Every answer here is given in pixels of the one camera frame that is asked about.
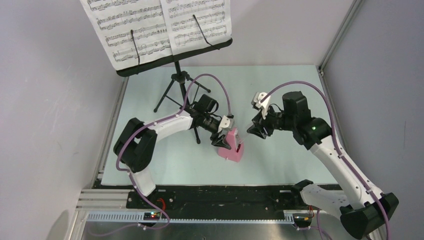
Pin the white sheet music page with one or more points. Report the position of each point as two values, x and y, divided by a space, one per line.
132 32
196 24

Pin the pink metronome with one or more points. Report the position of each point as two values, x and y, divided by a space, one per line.
236 151

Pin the black perforated music stand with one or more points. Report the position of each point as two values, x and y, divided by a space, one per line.
180 76

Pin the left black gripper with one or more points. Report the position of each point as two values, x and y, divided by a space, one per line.
219 141

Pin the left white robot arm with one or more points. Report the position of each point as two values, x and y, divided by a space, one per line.
135 145

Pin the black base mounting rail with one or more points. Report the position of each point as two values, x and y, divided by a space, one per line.
220 202

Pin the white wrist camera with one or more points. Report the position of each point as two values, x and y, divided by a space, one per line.
261 102
226 123

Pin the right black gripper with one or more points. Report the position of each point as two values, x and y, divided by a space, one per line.
258 123

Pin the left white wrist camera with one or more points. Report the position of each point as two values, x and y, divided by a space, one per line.
226 123

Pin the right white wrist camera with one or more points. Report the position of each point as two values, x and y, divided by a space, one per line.
261 102

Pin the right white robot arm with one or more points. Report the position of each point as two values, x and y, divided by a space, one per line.
363 207

